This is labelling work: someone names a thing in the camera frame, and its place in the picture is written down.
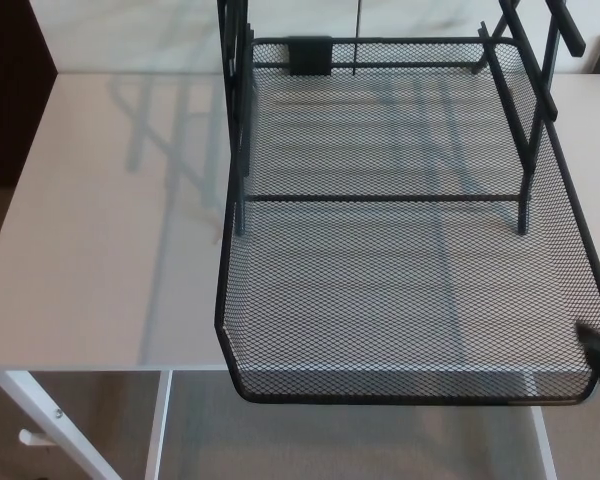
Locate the black mesh file tray layer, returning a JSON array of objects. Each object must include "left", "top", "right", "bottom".
[{"left": 213, "top": 35, "right": 600, "bottom": 407}]

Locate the white table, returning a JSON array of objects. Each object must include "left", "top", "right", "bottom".
[{"left": 0, "top": 72, "right": 600, "bottom": 480}]

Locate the dark brown cabinet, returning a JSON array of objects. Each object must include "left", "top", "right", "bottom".
[{"left": 0, "top": 0, "right": 58, "bottom": 189}]

